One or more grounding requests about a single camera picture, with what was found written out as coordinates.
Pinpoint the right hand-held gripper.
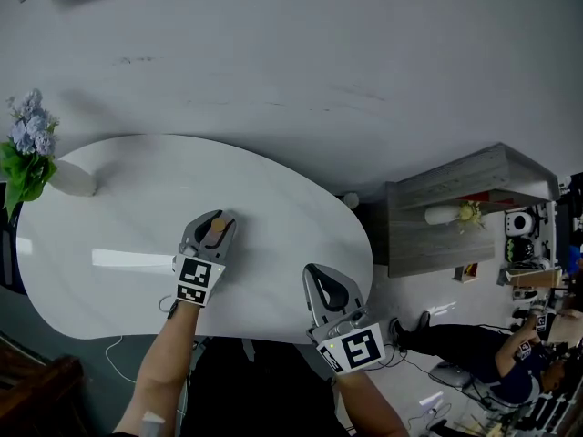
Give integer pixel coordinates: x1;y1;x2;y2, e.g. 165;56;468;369
302;263;387;375

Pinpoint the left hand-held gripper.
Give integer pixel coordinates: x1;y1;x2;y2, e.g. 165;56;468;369
172;209;238;309

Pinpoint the person's right forearm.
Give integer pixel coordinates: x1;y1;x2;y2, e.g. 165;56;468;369
334;370;411;437

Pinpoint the person's left forearm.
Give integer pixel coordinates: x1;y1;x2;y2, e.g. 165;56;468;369
113;300;201;437

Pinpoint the white oval table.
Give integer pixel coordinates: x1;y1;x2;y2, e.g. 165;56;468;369
15;134;375;341

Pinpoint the grey wooden shelf cabinet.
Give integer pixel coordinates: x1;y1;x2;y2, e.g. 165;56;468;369
385;142;560;279

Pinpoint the person's dark shirt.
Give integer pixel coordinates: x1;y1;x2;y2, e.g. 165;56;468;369
181;337;347;437

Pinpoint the small white vase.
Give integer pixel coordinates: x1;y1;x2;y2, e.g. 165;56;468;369
424;205;462;226

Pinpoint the small wooden box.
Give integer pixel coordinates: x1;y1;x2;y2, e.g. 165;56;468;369
453;264;480;284

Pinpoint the tall white ceramic vase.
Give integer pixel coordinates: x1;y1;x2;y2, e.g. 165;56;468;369
47;159;99;198

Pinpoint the yellow flower bunch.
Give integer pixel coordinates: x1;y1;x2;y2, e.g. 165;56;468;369
457;200;485;232

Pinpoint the red board in shelf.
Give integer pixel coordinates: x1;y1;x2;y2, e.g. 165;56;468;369
457;188;516;208

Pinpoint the black helmet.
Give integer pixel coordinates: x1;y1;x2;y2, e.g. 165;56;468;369
505;237;535;263

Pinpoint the green and blue flower bouquet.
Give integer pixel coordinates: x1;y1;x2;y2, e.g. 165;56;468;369
0;88;61;221

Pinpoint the white helmet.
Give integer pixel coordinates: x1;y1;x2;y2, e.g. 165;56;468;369
503;210;537;237

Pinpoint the cardboard box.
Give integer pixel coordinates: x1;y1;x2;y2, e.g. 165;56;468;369
504;267;564;290

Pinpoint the black floor cable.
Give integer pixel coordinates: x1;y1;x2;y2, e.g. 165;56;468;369
384;341;493;410

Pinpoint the thin white cable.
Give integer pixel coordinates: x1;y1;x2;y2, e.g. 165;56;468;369
104;334;138;385

